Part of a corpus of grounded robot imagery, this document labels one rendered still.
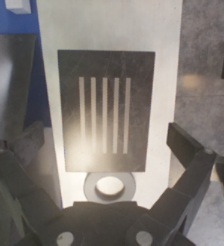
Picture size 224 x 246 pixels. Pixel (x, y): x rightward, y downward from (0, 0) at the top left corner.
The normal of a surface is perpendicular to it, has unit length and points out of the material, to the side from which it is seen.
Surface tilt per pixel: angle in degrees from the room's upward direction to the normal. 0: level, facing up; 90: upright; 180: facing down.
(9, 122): 37
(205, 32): 0
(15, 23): 0
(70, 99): 0
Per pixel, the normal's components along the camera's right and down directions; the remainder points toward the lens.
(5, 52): 0.00, -0.33
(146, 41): 0.03, 0.30
